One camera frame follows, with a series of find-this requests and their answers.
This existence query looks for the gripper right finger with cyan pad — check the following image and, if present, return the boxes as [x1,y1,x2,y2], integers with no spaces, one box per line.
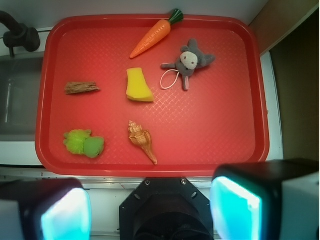
[210,158,320,240]

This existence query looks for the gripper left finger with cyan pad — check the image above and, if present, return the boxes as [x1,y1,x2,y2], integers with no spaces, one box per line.
[0,178,92,240]

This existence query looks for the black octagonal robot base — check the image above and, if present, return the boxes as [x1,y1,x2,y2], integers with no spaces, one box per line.
[119,177,215,240]

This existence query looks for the brown wood chip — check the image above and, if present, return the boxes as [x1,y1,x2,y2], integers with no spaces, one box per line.
[64,81,101,95]

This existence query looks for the green toy lettuce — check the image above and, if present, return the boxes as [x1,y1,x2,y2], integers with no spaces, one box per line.
[63,129,105,159]

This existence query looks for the orange striped conch shell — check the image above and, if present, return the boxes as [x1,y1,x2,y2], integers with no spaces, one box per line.
[128,120,158,166]

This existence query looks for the red plastic tray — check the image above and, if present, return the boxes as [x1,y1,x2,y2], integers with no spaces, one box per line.
[35,14,270,177]

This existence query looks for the grey metal sink basin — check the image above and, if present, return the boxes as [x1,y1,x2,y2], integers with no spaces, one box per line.
[0,56,43,142]

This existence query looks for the yellow sponge wedge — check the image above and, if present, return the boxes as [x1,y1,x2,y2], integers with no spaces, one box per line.
[126,67,155,103]

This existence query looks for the grey plush donkey toy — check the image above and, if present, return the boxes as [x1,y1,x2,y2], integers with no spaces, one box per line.
[160,38,216,91]

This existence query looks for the black faucet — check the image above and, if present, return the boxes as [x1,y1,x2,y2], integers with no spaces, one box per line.
[0,11,41,58]

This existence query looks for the orange toy carrot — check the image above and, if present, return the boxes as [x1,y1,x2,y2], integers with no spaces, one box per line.
[129,8,184,60]

